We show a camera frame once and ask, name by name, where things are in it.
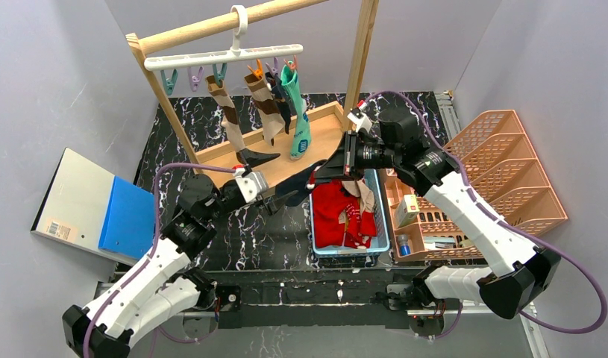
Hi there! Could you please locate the beige brown sock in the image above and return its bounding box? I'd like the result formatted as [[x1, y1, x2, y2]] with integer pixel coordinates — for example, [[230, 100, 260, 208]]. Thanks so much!
[[206, 75, 247, 164], [244, 74, 285, 146]]

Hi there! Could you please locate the red sock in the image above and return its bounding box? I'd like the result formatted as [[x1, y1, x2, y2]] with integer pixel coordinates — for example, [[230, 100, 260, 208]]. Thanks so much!
[[312, 180, 377, 249]]

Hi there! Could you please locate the peach plastic desk organizer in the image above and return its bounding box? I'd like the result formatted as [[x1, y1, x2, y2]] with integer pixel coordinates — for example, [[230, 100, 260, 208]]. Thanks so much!
[[390, 110, 568, 262]]

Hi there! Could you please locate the coral clothespin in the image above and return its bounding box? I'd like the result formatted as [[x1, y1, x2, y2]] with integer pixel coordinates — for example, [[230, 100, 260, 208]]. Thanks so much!
[[284, 55, 298, 72]]

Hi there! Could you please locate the beige brown sock left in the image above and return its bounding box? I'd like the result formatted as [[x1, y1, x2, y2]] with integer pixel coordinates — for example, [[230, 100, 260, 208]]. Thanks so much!
[[206, 75, 247, 164]]

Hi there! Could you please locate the wooden drying rack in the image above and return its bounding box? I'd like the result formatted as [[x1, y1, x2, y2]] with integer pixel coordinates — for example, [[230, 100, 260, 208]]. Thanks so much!
[[125, 1, 379, 187]]

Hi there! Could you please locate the mint green patterned sock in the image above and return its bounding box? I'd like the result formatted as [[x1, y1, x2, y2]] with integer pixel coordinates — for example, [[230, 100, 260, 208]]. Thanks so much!
[[280, 65, 312, 160]]

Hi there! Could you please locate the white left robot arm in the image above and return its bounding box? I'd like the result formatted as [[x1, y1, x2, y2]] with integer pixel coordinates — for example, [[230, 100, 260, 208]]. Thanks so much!
[[62, 164, 296, 357]]

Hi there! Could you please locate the white cardboard box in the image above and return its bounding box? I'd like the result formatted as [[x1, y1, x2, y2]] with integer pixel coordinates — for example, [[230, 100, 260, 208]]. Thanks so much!
[[393, 194, 420, 228]]

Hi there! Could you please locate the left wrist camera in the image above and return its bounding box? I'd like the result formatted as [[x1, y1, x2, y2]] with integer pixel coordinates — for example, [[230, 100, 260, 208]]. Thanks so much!
[[234, 166, 269, 204]]

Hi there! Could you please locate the lilac clothespin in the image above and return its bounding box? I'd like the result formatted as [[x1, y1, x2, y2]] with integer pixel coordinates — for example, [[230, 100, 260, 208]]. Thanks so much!
[[187, 66, 204, 92], [265, 57, 280, 79]]

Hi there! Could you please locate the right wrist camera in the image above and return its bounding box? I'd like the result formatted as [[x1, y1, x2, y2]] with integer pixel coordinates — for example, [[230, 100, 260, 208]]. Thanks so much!
[[347, 100, 372, 134]]

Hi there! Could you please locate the light blue perforated basket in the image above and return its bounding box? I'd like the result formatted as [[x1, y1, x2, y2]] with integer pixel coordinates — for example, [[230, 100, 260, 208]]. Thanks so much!
[[310, 169, 390, 258]]

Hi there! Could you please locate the grey metal rail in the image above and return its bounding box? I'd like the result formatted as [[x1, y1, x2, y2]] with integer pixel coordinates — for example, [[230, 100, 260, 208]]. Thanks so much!
[[435, 90, 462, 139]]

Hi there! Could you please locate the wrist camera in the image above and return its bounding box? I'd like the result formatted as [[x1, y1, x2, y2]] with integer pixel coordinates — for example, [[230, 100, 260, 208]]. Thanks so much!
[[347, 100, 372, 134], [234, 166, 269, 204]]

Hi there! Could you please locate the beige brown sock right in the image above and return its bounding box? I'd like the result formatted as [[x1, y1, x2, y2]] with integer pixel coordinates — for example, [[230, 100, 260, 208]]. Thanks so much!
[[244, 74, 285, 146]]

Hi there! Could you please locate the teal clothespin far left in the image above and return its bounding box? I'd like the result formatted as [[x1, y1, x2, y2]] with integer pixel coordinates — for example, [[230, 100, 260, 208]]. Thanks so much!
[[160, 69, 178, 96]]

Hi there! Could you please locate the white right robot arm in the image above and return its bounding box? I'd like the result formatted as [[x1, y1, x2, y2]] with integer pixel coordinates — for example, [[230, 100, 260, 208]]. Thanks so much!
[[313, 108, 561, 319]]

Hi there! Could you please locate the blue capped bottle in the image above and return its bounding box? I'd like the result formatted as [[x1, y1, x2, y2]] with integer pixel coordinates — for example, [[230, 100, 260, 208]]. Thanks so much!
[[395, 234, 411, 257]]

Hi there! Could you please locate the orange clothespin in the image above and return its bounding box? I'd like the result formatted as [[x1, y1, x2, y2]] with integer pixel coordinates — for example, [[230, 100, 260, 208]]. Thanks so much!
[[248, 59, 264, 80]]

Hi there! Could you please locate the white plastic clip hanger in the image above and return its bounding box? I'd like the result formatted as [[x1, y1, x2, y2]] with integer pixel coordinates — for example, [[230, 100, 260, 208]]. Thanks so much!
[[144, 5, 304, 71]]

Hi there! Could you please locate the teal clothespin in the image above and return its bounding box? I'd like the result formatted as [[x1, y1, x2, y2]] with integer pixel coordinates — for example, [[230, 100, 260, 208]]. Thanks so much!
[[160, 69, 178, 96], [212, 63, 228, 87]]

